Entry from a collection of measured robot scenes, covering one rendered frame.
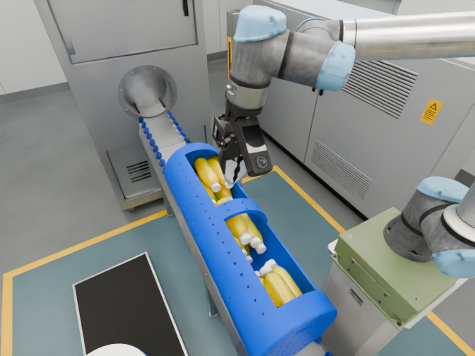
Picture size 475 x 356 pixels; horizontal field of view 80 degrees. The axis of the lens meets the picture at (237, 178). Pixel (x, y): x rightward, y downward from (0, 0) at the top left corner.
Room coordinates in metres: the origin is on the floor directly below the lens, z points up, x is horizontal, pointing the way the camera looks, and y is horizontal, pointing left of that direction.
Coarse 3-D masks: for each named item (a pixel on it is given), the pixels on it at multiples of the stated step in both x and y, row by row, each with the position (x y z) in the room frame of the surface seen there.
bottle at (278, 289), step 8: (272, 272) 0.45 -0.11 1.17; (264, 280) 0.43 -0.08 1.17; (272, 280) 0.42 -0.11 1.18; (280, 280) 0.42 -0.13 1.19; (272, 288) 0.40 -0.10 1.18; (280, 288) 0.39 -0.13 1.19; (288, 288) 0.40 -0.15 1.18; (272, 296) 0.38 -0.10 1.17; (280, 296) 0.37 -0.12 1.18; (288, 296) 0.37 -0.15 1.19; (280, 304) 0.35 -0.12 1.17
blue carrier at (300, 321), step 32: (192, 160) 1.05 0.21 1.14; (192, 192) 0.77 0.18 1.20; (192, 224) 0.67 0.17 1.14; (224, 224) 0.60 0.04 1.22; (256, 224) 0.75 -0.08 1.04; (224, 256) 0.49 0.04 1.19; (256, 256) 0.63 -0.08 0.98; (288, 256) 0.56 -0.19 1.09; (224, 288) 0.41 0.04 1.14; (256, 288) 0.38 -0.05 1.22; (256, 320) 0.30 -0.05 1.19; (288, 320) 0.29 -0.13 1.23; (320, 320) 0.31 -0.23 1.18; (256, 352) 0.24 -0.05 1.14; (288, 352) 0.27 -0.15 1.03
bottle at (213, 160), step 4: (212, 156) 1.09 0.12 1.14; (216, 156) 1.09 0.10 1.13; (208, 160) 1.07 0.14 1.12; (212, 160) 1.06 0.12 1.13; (216, 160) 1.05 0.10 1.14; (212, 164) 1.04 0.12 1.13; (216, 164) 1.03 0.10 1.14; (216, 168) 1.00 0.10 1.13; (220, 168) 1.00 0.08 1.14; (216, 172) 0.98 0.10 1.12; (220, 172) 0.97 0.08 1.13; (220, 176) 0.95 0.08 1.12; (220, 180) 0.94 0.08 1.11; (224, 180) 0.94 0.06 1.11; (224, 184) 0.93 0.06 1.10
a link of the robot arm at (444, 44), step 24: (312, 24) 0.58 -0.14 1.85; (336, 24) 0.58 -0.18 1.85; (360, 24) 0.57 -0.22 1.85; (384, 24) 0.56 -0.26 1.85; (408, 24) 0.55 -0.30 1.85; (432, 24) 0.54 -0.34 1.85; (456, 24) 0.53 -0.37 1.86; (360, 48) 0.55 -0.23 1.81; (384, 48) 0.54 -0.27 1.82; (408, 48) 0.53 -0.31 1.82; (432, 48) 0.53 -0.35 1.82; (456, 48) 0.52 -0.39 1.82
